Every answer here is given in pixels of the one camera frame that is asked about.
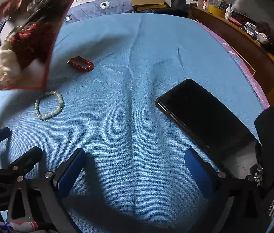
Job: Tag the small white bottle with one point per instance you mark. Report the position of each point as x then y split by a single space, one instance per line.
228 12

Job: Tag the blue plaid quilt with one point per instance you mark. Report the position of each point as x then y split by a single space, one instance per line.
90 8

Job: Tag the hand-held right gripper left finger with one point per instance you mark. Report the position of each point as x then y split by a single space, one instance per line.
69 173

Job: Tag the cardboard box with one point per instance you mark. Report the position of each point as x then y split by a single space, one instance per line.
149 1

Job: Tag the yellow box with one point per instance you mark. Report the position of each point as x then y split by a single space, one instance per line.
216 11

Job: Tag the wooden desk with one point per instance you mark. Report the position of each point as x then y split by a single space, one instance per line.
239 43

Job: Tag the red shallow tray box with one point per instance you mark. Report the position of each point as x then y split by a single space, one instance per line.
54 19

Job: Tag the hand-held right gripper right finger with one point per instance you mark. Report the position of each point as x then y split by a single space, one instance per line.
197 170

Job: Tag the patterned clothing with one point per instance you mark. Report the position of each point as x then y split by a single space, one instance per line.
13 226

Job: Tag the black smartphone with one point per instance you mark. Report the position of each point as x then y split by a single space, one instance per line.
205 116

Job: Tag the black shopping bag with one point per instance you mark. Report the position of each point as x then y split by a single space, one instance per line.
180 0

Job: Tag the white dotted scrunchie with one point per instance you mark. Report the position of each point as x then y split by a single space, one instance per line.
5 65

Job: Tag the blue blanket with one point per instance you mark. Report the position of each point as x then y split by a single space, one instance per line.
132 89

